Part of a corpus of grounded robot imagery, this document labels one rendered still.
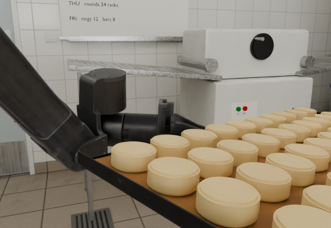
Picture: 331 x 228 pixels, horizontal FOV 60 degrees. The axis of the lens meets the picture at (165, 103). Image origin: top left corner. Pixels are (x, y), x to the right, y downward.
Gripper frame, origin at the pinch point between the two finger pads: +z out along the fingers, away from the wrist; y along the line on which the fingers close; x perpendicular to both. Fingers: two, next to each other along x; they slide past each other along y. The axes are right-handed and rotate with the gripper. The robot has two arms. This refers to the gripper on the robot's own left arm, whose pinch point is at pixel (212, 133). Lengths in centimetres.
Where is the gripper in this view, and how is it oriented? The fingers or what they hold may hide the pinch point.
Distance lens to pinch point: 48.9
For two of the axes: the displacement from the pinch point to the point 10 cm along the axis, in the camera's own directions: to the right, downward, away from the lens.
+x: 0.0, 1.8, -9.8
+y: -0.4, 9.8, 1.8
